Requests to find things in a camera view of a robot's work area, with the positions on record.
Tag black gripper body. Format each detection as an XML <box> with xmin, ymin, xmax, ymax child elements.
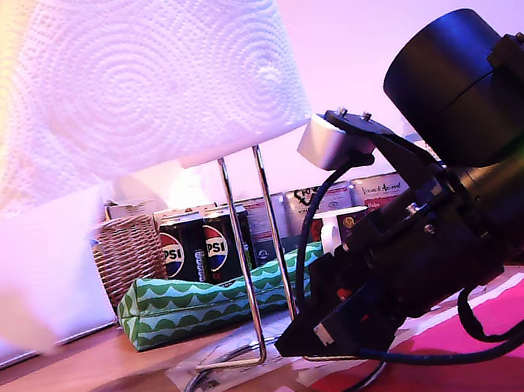
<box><xmin>294</xmin><ymin>165</ymin><xmax>513</xmax><ymax>345</ymax></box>

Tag metallic paper towel stand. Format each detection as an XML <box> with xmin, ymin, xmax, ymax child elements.
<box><xmin>140</xmin><ymin>127</ymin><xmax>394</xmax><ymax>392</ymax></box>

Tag white paper towel roll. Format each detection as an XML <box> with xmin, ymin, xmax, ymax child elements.
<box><xmin>0</xmin><ymin>0</ymin><xmax>347</xmax><ymax>363</ymax></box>

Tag white paper sheet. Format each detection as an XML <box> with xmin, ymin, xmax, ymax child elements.
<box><xmin>385</xmin><ymin>269</ymin><xmax>524</xmax><ymax>337</ymax></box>

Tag white mug with dark print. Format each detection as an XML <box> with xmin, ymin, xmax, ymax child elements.
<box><xmin>312</xmin><ymin>204</ymin><xmax>376</xmax><ymax>257</ymax></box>

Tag dark green box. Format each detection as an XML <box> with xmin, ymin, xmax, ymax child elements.
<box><xmin>251</xmin><ymin>233</ymin><xmax>307</xmax><ymax>265</ymax></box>

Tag clear plastic bag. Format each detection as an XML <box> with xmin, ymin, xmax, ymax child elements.
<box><xmin>159</xmin><ymin>317</ymin><xmax>326</xmax><ymax>392</ymax></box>

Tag green wave-pattern pouch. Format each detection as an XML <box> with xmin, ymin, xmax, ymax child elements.
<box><xmin>111</xmin><ymin>239</ymin><xmax>338</xmax><ymax>356</ymax></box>

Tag black Pepsi can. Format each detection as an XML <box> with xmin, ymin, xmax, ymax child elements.
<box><xmin>155</xmin><ymin>211</ymin><xmax>215</xmax><ymax>291</ymax></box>
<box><xmin>200</xmin><ymin>203</ymin><xmax>260</xmax><ymax>287</ymax></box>

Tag wicker basket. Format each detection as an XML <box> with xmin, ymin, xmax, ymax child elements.
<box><xmin>87</xmin><ymin>211</ymin><xmax>173</xmax><ymax>312</ymax></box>

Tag small pale carton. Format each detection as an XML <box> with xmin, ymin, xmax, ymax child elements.
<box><xmin>101</xmin><ymin>191</ymin><xmax>156</xmax><ymax>224</ymax></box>

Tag black camera cable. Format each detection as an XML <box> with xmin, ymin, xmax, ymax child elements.
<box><xmin>269</xmin><ymin>129</ymin><xmax>524</xmax><ymax>392</ymax></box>

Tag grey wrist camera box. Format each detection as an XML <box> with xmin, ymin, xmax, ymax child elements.
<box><xmin>290</xmin><ymin>91</ymin><xmax>445</xmax><ymax>201</ymax></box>

